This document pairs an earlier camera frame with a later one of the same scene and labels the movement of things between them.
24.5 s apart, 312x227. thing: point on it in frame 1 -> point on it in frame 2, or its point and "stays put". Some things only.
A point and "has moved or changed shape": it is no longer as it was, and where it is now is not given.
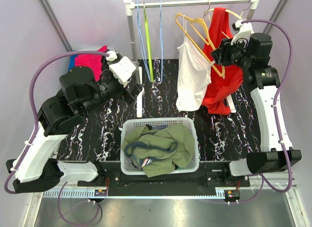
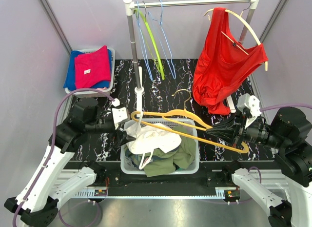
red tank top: x=225 y=78 stays put
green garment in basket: x=178 y=168 stays put
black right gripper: x=221 y=56 -> x=226 y=130
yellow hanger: x=200 y=48 -> x=186 y=117
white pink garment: x=194 y=79 -> x=146 y=138
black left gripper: x=125 y=93 -> x=124 y=138
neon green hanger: x=148 y=44 has moved or changed shape
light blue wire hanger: x=161 y=41 has moved or changed shape
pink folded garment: x=93 y=62 stays put
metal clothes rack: x=131 y=5 stays put
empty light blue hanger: x=143 y=44 stays put
